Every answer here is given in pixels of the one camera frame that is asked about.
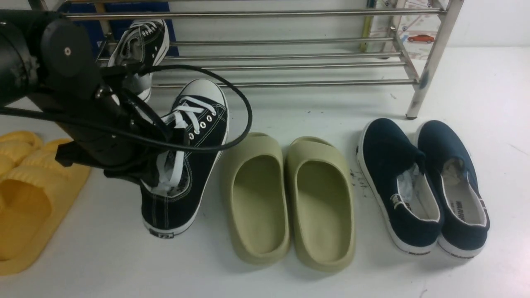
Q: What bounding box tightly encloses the olive green slide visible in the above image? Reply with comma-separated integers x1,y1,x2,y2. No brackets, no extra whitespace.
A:
220,132,290,266
284,136,356,273

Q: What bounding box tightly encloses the olive green slide left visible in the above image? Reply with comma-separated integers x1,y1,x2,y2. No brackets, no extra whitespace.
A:
220,132,290,266

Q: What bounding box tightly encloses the yellow slide right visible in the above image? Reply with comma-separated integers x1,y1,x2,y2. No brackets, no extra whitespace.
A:
0,138,91,276

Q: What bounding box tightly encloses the olive green slide right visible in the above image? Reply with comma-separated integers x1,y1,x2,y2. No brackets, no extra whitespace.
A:
284,136,356,273

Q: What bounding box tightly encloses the yellow slide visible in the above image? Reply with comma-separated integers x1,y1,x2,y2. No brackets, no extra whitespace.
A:
0,130,43,175
0,138,91,276

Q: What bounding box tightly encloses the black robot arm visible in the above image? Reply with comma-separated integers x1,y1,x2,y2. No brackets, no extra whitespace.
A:
1,10,174,186

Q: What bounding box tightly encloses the navy slip-on shoe right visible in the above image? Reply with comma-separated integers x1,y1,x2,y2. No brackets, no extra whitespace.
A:
415,120,490,259

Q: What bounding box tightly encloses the black cable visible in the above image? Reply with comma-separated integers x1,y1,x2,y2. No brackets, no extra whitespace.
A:
0,62,253,153

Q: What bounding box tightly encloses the poster with red car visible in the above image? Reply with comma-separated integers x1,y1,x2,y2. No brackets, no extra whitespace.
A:
363,0,441,60

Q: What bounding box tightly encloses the navy slip-on shoe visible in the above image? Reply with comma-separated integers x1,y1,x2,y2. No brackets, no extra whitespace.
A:
356,118,443,256
415,120,490,259

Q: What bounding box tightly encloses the black canvas sneaker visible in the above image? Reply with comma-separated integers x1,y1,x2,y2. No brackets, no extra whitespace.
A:
107,19,170,102
140,79,229,239

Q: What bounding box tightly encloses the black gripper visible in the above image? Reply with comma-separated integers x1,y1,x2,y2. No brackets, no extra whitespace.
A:
29,79,174,185

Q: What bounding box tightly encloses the yellow slide left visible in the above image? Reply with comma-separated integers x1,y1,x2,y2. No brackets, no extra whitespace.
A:
0,130,43,175

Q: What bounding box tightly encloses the stainless steel shoe rack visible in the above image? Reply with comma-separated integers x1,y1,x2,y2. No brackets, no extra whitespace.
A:
29,0,464,120

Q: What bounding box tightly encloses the navy slip-on shoe left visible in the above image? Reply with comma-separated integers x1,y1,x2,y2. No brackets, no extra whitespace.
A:
356,118,443,256

